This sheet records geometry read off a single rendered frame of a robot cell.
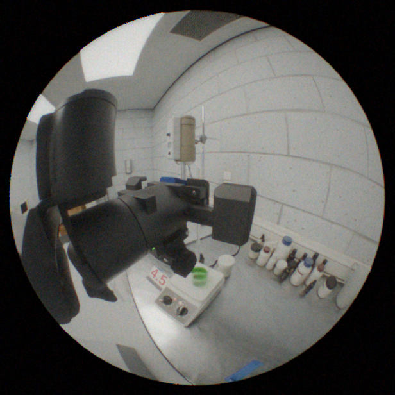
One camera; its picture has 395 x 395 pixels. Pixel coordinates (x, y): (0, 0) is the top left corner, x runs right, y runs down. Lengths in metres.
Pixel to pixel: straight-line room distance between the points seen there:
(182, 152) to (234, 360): 0.77
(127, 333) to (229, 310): 0.32
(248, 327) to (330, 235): 0.48
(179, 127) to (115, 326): 0.79
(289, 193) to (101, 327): 0.89
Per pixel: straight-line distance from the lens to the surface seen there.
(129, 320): 0.45
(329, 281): 0.58
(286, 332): 0.48
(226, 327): 0.42
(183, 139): 0.57
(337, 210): 0.61
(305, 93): 0.69
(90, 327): 0.52
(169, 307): 0.39
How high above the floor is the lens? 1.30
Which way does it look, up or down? 18 degrees down
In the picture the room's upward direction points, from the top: straight up
